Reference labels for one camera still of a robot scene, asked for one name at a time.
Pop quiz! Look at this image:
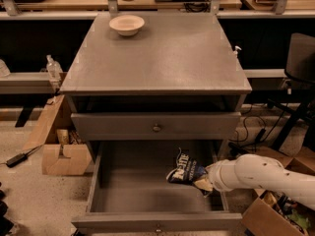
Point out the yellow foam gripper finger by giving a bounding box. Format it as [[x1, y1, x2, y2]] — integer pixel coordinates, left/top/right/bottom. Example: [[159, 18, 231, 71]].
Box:
[[194, 175, 214, 197]]

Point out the blue chip bag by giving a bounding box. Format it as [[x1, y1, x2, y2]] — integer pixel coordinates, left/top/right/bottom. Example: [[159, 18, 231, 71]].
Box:
[[166, 148, 208, 188]]

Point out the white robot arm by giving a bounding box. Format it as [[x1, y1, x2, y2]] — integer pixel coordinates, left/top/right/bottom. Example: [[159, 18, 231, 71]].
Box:
[[193, 154, 315, 210]]

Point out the closed grey top drawer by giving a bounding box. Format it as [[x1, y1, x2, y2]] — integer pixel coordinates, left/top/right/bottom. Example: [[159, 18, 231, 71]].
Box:
[[71, 112, 240, 142]]

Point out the open grey middle drawer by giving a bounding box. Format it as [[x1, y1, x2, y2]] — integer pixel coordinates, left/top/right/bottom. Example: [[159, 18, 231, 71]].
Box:
[[72, 141, 241, 234]]

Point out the grey drawer cabinet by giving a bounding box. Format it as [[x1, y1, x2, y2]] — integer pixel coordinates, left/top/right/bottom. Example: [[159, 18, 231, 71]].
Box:
[[59, 11, 253, 236]]

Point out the right cardboard box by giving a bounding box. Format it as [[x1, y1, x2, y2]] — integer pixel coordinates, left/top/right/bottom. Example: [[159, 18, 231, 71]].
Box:
[[241, 147, 315, 236]]

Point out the cardboard box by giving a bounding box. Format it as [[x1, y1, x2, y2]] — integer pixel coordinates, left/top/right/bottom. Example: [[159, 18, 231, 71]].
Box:
[[241, 147, 315, 236], [23, 94, 92, 176]]

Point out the white pump bottle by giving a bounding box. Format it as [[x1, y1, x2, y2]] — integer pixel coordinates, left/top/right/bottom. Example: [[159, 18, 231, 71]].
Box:
[[233, 45, 242, 57]]

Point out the left cardboard box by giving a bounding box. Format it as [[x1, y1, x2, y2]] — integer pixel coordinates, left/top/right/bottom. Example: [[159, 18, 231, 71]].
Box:
[[23, 94, 92, 176]]

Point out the black chair base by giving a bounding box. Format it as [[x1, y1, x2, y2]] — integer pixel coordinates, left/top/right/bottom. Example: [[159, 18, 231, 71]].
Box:
[[268, 32, 315, 150]]

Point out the white bowl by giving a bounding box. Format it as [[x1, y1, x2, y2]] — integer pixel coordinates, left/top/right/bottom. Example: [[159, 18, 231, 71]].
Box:
[[109, 15, 145, 36]]

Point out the black power adapter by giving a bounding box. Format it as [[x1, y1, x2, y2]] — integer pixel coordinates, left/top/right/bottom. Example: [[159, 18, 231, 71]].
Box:
[[6, 153, 28, 168]]

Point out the clear plastic bottle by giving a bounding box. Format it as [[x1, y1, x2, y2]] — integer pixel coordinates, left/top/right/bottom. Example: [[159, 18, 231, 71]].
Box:
[[46, 55, 63, 80]]

